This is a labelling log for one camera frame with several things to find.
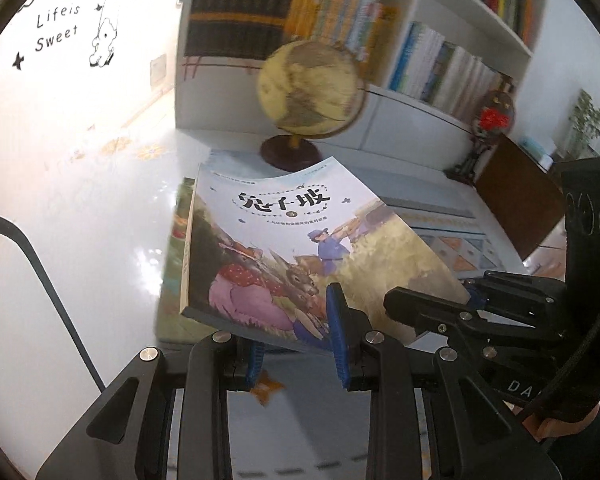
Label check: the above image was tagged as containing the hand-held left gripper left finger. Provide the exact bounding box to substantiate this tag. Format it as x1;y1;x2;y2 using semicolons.
35;329;267;480

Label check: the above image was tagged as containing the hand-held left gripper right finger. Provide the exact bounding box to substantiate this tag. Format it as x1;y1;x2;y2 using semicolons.
325;282;556;480

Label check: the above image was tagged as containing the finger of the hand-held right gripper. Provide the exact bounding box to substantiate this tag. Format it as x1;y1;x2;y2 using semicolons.
383;286;567;377
462;270;569;333

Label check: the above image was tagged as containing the white farm painting book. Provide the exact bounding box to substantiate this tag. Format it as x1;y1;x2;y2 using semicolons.
180;156;473;356

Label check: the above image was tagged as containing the pile of books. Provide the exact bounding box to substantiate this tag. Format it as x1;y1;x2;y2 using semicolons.
155;176;216;347

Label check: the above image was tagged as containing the row of blue white books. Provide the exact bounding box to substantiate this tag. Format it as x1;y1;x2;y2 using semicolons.
387;21;513;121

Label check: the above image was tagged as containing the row of bright multicoloured books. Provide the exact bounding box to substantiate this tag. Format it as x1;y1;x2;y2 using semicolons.
427;0;538;48

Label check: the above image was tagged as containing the row of yellow orange books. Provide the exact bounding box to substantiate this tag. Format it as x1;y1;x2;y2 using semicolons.
282;0;398;63

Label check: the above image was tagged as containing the person's right hand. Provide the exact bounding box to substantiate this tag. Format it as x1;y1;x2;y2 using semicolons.
520;404;600;442

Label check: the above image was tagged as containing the brown wooden cabinet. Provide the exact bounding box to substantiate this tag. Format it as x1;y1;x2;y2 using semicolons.
475;132;566;263

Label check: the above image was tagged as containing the light blue storage box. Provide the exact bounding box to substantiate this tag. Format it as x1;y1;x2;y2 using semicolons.
522;136;556;171

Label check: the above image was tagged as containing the green potted plant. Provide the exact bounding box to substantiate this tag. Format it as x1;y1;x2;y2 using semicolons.
570;89;600;158

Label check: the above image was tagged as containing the red flower embroidered fan ornament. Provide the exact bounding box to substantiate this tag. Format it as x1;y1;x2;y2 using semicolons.
445;77;518;186

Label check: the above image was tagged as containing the white bookshelf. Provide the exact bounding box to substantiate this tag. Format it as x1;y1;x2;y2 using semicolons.
175;0;553;181

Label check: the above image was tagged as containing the antique yellow desk globe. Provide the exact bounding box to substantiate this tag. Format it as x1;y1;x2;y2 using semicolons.
256;42;368;173

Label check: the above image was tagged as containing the row of dark brown volumes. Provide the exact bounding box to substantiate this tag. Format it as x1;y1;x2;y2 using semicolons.
185;0;298;58

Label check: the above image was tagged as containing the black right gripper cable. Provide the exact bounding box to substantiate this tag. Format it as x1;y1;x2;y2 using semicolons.
520;300;600;423

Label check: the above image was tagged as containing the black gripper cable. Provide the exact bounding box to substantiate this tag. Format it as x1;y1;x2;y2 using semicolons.
0;207;107;393
520;300;600;423

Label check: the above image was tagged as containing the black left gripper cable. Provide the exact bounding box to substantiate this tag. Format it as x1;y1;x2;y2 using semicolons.
0;207;107;393

